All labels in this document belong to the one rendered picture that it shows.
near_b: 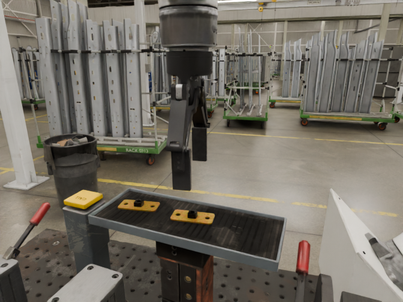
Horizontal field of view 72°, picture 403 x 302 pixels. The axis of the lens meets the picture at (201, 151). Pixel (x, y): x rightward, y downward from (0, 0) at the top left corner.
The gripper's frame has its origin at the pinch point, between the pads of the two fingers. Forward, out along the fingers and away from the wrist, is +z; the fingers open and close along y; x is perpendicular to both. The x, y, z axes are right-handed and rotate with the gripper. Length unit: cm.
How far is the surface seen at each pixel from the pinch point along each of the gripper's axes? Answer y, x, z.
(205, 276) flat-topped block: -2.2, -3.0, 22.4
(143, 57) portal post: 558, 245, -22
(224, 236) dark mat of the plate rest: -4.3, -6.8, 11.0
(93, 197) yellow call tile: 4.5, 24.5, 10.9
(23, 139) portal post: 220, 260, 70
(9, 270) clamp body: -9.4, 36.0, 21.3
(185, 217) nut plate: -0.1, 1.6, 10.7
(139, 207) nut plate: 2.0, 12.1, 10.7
